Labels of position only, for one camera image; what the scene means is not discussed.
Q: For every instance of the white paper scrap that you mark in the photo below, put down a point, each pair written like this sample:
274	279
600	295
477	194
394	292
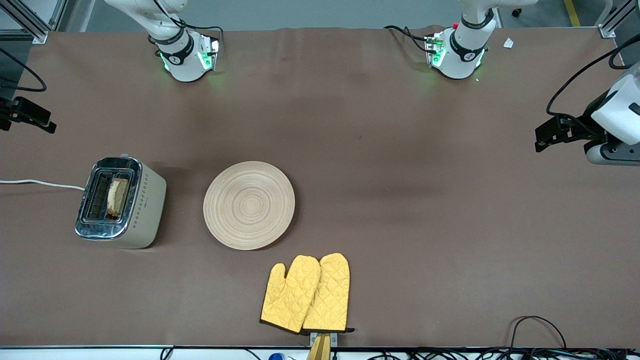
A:
508	43

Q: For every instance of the beige chrome toaster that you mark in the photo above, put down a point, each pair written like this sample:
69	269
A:
145	210

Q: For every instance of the wooden stand post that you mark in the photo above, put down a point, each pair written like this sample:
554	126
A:
320	351

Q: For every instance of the small blue cap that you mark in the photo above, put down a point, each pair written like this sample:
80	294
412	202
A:
276	357

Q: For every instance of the brown toast slice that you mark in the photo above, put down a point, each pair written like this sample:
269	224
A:
117	197

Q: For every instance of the brown table cover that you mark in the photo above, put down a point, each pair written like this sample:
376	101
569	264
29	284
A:
320	90

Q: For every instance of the yellow quilted oven mitt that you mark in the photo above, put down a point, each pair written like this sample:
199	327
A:
330	295
290	295

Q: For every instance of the round wooden plate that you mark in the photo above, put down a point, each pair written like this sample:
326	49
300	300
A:
250	205

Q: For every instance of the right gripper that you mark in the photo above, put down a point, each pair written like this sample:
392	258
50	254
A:
20	111

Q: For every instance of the small metal bracket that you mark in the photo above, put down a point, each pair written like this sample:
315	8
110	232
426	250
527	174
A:
334	339

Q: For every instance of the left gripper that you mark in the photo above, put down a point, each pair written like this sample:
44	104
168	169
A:
586	121

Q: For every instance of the aluminium frame profile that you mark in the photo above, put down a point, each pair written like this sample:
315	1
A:
25	15
607	31

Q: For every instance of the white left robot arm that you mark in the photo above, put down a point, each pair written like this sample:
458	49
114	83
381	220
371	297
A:
460	62

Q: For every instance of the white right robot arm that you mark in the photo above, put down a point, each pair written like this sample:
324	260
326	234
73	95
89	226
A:
185	65

